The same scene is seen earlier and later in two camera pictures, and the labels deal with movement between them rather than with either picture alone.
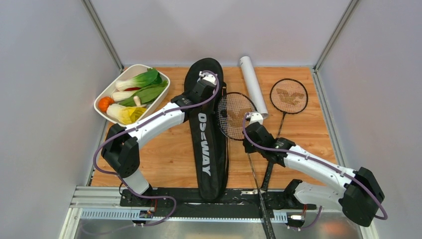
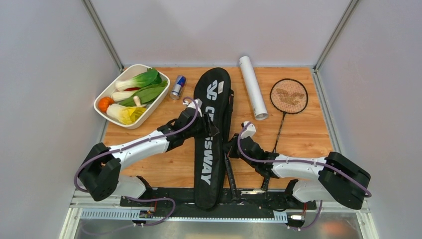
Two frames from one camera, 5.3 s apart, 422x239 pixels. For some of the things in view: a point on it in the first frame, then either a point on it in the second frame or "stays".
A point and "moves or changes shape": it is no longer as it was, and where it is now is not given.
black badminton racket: (287, 96) stays
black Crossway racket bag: (208, 130) moves or changes shape
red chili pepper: (132, 88) stays
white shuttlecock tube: (250, 75) stays
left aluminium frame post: (103, 34) stays
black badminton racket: (231, 109) → (232, 179)
